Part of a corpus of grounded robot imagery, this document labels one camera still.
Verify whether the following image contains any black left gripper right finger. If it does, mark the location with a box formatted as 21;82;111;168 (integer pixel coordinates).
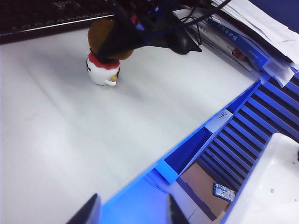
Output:
165;193;189;224

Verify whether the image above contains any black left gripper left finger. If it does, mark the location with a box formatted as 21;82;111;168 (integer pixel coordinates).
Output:
66;193;102;224

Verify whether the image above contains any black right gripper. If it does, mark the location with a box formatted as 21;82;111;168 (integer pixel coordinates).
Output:
96;0;183;63

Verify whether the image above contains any brown fuzzy kiwi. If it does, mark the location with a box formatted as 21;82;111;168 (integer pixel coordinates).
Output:
87;19;135;61

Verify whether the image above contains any brown cardboard box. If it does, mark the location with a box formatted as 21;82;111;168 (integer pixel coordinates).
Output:
179;161;232;220

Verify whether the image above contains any black mouse pad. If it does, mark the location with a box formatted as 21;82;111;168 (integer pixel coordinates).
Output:
145;35;203;54

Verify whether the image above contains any small blue white packet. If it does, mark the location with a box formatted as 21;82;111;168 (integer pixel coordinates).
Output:
213;182;235;200

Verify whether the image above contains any black computer mouse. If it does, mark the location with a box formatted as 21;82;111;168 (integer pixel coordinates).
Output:
171;30;191;56

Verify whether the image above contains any black mechanical keyboard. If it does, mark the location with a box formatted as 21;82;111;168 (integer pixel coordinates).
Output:
0;0;116;44

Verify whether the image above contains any white plastic surface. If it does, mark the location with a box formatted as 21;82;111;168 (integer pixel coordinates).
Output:
223;132;299;224

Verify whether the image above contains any blue plastic file rack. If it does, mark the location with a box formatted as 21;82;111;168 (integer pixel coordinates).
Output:
102;77;299;224

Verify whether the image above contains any blue book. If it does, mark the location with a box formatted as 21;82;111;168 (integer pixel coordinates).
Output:
207;15;270;71

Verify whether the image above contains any stack of white papers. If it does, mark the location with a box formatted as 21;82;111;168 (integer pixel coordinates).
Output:
210;0;299;87

